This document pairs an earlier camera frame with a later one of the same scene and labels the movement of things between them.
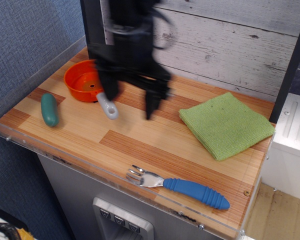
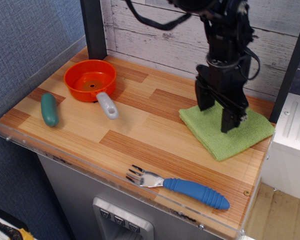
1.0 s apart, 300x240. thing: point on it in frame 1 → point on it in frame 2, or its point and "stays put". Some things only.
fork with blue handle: x=145 y=179 stays put
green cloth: x=224 y=124 stays put
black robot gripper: x=132 y=56 → x=224 y=78
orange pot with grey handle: x=83 y=80 stays put
